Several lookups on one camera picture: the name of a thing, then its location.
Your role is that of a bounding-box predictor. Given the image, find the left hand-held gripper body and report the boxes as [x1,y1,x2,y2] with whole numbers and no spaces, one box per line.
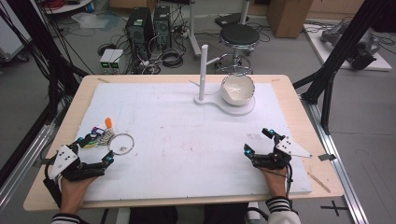
[48,144,106,183]

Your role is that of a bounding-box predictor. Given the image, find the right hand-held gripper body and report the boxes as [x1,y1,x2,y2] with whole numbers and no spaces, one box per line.
[251,135,313,171]

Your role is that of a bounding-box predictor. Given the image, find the colourful key bunch with ring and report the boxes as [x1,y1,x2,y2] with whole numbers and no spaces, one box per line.
[81,117,135,157]

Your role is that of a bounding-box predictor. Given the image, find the person's right hand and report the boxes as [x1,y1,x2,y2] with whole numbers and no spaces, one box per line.
[258,166,289,200]

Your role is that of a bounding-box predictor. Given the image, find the person's left hand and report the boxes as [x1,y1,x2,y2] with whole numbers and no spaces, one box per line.
[60,175,97,216]

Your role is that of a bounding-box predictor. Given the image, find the wooden table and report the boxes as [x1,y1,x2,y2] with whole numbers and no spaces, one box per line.
[22,74,346,213]

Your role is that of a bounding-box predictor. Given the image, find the brown tape strip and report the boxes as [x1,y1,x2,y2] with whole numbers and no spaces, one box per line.
[305,171,332,194]

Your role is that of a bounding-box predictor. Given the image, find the person's right striped sleeve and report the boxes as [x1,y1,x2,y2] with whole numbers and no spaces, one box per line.
[264,195,303,224]

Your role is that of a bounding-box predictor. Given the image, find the person's striped sleeve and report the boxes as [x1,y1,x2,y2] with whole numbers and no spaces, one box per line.
[50,212,90,224]
[264,195,303,224]

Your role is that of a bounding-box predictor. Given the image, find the white bowl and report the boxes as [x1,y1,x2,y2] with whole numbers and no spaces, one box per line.
[219,73,256,107]

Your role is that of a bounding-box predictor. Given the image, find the person's left striped sleeve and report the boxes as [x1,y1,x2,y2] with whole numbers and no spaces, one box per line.
[50,212,90,224]

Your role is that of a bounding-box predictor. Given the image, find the white table mat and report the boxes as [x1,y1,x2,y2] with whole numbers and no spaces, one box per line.
[76,81,313,203]

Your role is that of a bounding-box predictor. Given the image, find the person's legs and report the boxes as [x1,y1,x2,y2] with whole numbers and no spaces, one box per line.
[128,202,250,224]

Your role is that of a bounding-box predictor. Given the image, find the black tape cross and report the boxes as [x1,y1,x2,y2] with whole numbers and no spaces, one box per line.
[319,200,348,217]

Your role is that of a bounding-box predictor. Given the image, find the small white power box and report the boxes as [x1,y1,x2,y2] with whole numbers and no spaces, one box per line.
[108,49,125,70]
[99,49,116,70]

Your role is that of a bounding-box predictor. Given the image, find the white stand with pole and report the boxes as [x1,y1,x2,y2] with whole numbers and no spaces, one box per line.
[189,44,257,118]

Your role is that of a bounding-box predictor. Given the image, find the black round stool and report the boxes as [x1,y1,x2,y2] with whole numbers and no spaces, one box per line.
[214,23,262,76]

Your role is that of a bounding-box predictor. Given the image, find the cardboard box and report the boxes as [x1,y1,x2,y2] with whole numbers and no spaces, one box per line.
[265,0,315,39]

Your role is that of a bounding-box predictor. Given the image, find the grey robot device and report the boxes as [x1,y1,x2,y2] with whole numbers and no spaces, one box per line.
[319,21,351,45]

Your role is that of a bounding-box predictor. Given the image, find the black robot device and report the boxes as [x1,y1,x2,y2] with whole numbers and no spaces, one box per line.
[349,41,381,71]

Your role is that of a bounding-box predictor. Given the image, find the flat black device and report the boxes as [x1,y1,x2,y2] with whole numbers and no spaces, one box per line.
[214,12,250,28]

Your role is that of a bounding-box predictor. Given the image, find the white desk leg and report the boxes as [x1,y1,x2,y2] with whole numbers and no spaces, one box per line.
[187,0,203,61]

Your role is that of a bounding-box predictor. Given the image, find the black computer tower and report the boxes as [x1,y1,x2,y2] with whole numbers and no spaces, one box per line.
[152,5,173,49]
[125,7,154,45]

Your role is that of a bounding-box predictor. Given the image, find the white floor board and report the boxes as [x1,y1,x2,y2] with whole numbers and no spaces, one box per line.
[303,21,393,73]

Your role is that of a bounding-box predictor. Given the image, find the round white table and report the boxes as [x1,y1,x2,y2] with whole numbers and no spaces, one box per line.
[39,0,95,16]

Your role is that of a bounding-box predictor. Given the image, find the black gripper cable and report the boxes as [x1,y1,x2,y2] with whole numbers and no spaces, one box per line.
[283,161,295,202]

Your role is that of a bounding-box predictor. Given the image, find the aluminium rail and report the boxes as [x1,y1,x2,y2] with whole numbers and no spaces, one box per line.
[299,93,371,224]
[0,123,56,214]

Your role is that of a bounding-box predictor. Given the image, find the black metal frame strut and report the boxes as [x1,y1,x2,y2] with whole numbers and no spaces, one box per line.
[0,0,90,125]
[291,0,389,135]

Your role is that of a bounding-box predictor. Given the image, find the coil of black cables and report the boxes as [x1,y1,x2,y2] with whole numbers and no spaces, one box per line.
[159,49,185,69]

